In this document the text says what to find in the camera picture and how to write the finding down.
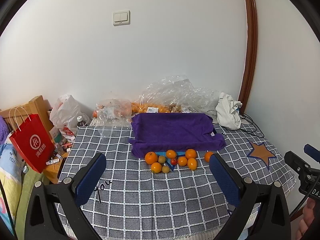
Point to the purple towel covered tray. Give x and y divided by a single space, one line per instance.
159 132

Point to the large orange with stem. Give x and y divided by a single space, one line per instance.
151 157

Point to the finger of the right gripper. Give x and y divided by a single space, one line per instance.
312 152
296 162

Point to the right hand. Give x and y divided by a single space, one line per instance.
308 227

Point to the oval orange kumquat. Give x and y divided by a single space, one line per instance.
192 164

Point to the white plastic bag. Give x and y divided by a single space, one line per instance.
64 116

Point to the brown wooden door frame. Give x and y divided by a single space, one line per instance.
251 53

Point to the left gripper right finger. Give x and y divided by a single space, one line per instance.
272 220

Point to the dark bottle white cap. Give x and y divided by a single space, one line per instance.
81 122

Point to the small clear plastic bag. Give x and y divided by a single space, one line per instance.
112 113

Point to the large clear plastic bag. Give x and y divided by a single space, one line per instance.
176 94

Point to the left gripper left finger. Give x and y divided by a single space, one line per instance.
42 220

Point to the red paper shopping bag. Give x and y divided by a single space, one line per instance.
32 142

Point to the wooden bedside furniture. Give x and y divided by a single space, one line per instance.
39 106

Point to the grey checked blanket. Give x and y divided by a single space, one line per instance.
131 202

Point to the orange mandarin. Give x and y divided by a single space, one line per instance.
182 161
171 154
207 156
156 167
190 153

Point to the white wall light switch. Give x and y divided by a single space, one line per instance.
121 18

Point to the white crumpled cloth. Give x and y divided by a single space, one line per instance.
228 111

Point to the small red fruit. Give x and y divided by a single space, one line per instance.
173 161

